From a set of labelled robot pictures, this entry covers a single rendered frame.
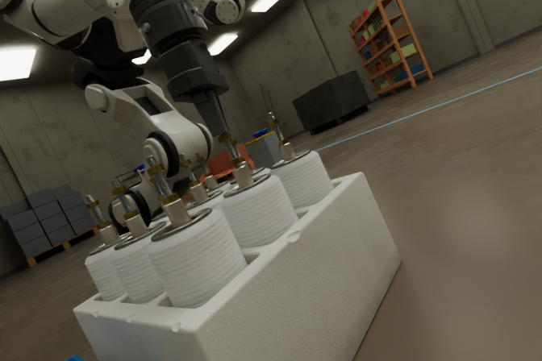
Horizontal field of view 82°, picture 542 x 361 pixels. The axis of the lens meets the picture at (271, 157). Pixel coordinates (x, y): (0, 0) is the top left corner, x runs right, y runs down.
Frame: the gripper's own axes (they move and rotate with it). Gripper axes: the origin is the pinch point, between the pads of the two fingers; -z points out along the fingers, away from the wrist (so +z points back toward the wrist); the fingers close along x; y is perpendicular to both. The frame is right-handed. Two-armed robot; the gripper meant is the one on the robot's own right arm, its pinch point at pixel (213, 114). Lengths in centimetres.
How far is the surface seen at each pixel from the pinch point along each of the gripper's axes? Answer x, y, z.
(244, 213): -4.8, 0.3, -14.2
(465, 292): -0.4, -21.8, -36.5
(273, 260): -10.9, -2.7, -19.1
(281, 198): -2.0, -4.4, -14.7
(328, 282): -5.0, -6.1, -26.6
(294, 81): 1108, 36, 141
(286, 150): 9.1, -6.1, -9.5
